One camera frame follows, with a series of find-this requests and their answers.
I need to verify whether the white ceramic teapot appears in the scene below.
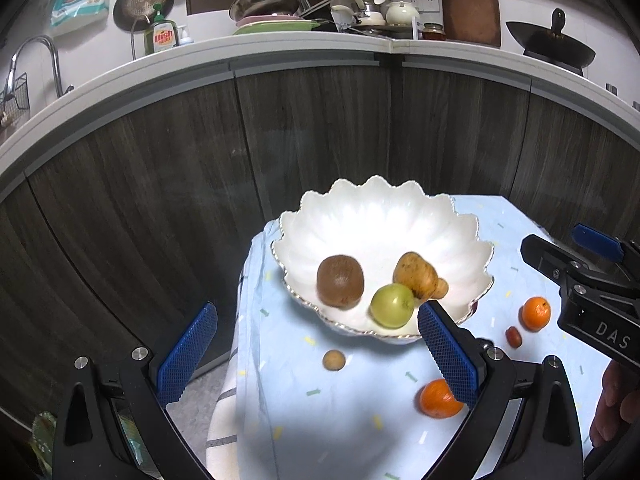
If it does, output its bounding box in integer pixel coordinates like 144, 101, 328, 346
382, 1, 422, 26

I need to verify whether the kitchen counter with wooden doors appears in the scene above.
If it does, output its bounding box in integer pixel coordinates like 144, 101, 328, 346
0, 35, 640, 441

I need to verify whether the small orange mandarin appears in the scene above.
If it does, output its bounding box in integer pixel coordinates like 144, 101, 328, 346
419, 379, 465, 420

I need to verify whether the yellow mango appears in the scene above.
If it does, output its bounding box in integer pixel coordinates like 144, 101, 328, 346
392, 251, 441, 303

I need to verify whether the orange mandarin with stem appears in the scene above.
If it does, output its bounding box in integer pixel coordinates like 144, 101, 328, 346
521, 296, 552, 332

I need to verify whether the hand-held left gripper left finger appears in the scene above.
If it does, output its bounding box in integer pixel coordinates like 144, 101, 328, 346
51, 301, 219, 480

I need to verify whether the green dish soap bottle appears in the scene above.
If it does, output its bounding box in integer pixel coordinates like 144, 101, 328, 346
144, 4, 178, 56

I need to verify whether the white striped towel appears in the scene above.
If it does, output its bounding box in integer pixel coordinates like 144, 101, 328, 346
205, 260, 268, 480

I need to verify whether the steel kettle with white handle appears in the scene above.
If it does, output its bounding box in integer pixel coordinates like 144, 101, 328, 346
350, 0, 386, 27

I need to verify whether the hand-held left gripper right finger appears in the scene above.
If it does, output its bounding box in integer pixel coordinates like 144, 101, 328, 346
417, 300, 584, 480

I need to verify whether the crumpled plastic bag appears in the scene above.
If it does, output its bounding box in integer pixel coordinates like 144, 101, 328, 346
27, 410, 67, 480

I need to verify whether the green apple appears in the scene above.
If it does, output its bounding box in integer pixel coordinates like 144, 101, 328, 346
369, 283, 417, 330

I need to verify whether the pink plate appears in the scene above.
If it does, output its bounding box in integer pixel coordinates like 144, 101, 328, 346
237, 16, 306, 26

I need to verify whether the green plastic basin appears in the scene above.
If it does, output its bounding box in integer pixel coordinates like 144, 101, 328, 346
232, 19, 322, 37

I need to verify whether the brown kiwi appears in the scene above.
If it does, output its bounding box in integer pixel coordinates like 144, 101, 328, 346
316, 255, 366, 309

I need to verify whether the black wok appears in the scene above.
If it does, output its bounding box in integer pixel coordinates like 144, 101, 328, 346
505, 8, 597, 69

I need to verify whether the person's right hand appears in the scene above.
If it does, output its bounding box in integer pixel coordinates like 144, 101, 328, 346
589, 360, 630, 449

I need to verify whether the chrome kitchen faucet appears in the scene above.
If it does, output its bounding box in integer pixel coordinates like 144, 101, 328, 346
7, 35, 76, 99

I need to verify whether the white scalloped ceramic bowl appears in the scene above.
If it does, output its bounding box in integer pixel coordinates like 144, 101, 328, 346
271, 176, 496, 345

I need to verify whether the light blue confetti tablecloth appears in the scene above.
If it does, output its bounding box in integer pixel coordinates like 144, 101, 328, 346
227, 195, 601, 480

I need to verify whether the hanging steel frying pan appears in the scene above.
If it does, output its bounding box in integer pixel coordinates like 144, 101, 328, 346
112, 0, 176, 32

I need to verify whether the black wire sink basket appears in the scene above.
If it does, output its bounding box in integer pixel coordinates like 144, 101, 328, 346
0, 72, 31, 129

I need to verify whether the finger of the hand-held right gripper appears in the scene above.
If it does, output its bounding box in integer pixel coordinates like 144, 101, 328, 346
520, 233, 590, 287
572, 223, 628, 263

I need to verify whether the wooden cutting board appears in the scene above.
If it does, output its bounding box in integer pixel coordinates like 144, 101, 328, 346
438, 0, 502, 50

